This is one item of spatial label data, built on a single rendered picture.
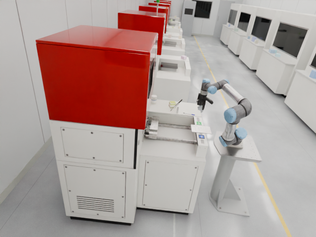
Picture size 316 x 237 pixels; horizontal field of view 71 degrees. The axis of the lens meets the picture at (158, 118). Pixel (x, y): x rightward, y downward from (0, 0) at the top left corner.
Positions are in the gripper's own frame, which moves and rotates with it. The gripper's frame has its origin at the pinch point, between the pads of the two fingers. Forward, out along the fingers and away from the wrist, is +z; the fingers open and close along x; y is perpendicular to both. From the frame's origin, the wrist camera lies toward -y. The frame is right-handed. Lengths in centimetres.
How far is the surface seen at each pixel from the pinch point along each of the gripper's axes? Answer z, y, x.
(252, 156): 29, -52, 30
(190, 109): 14.3, 8.3, -30.0
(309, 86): 36, -257, -240
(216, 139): 28.7, -20.3, 7.0
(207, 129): 14.4, -6.6, 11.3
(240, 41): 46, -264, -801
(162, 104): 14, 42, -37
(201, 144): 14.7, 2.6, 38.2
